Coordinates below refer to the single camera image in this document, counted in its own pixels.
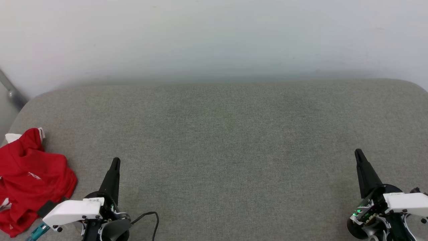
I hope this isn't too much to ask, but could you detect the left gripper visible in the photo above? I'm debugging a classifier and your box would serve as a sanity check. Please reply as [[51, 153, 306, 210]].
[[80, 157, 132, 241]]

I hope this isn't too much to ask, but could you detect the red Bulls basketball jersey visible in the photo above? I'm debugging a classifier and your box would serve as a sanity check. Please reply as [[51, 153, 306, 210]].
[[0, 127, 78, 238]]

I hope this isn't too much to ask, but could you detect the grey fabric sofa cushion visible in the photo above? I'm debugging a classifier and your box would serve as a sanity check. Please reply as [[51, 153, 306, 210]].
[[0, 79, 428, 241]]

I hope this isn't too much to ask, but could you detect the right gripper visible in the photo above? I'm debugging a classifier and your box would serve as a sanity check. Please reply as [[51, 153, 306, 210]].
[[347, 149, 418, 241]]

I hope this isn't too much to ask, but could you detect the thin black cable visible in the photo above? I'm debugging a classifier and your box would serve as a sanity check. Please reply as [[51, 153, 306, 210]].
[[130, 212, 159, 241]]

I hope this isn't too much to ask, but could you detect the grey metal pole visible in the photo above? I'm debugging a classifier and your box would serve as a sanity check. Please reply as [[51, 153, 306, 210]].
[[0, 69, 29, 111]]

